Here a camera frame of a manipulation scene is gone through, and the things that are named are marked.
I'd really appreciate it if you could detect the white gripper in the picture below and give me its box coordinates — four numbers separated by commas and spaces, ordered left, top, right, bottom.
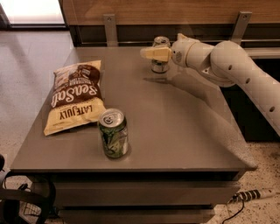
140, 33, 201, 68

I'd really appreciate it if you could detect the white 7up can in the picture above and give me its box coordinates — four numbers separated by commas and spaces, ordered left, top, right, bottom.
151, 36, 171, 74

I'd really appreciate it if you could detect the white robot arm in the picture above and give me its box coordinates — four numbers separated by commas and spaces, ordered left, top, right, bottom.
140, 33, 280, 135

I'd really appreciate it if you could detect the green soda can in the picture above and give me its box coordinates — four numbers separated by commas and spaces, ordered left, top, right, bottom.
98, 108, 129, 158

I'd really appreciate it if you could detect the Late July chips bag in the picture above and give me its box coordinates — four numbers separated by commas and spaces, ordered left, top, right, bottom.
44, 60, 105, 136

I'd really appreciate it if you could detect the white power strip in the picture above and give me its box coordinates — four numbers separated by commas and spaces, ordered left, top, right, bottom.
228, 188, 277, 204

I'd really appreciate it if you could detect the left metal bracket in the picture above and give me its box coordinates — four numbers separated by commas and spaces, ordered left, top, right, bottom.
103, 14, 118, 47

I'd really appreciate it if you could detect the metal bracket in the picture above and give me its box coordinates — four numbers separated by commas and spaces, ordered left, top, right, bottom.
230, 11, 252, 45
103, 14, 118, 47

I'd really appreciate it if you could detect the right metal bracket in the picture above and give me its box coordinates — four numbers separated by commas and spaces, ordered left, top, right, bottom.
230, 11, 252, 45

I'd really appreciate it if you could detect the black power cable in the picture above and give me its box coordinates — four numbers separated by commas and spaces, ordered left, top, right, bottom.
221, 199, 245, 224

